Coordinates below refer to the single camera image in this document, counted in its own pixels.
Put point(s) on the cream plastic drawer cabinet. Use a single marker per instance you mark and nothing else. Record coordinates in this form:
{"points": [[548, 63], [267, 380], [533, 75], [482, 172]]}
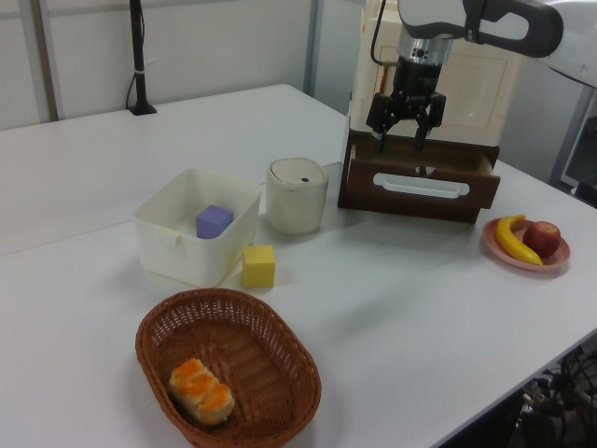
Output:
{"points": [[466, 88]]}

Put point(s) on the white plastic storage box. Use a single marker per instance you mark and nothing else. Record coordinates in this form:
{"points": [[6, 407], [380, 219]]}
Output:
{"points": [[191, 252]]}

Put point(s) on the pink plastic plate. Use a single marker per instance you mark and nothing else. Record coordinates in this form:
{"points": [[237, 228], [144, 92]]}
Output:
{"points": [[557, 261]]}

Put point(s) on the yellow foam cube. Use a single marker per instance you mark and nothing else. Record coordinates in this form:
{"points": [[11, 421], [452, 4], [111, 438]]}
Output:
{"points": [[258, 267]]}

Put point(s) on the brown wicker basket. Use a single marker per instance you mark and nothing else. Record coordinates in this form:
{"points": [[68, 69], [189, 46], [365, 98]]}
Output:
{"points": [[261, 345]]}

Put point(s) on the black camera stand pole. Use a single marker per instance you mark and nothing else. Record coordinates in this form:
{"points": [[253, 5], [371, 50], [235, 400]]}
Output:
{"points": [[139, 56]]}

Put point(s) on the purple foam cube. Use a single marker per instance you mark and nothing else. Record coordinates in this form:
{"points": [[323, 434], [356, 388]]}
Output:
{"points": [[213, 222]]}

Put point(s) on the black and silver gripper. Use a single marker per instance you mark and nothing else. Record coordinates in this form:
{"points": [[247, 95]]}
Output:
{"points": [[417, 74]]}

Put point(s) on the yellow toy banana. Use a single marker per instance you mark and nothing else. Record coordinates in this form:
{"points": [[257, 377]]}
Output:
{"points": [[510, 240]]}

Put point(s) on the small cream lidded trash bin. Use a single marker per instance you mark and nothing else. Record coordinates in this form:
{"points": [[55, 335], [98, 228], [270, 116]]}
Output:
{"points": [[296, 196]]}

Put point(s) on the dark brown wooden drawer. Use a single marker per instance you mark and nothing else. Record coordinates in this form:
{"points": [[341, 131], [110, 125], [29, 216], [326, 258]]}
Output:
{"points": [[410, 189]]}

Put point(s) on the orange topped bread loaf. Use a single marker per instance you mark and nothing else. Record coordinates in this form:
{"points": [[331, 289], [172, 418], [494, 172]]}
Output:
{"points": [[201, 391]]}

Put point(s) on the red toy apple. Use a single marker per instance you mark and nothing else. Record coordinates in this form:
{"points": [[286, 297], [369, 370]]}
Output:
{"points": [[542, 237]]}

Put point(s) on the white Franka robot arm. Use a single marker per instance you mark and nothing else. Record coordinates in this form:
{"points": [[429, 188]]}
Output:
{"points": [[513, 23]]}

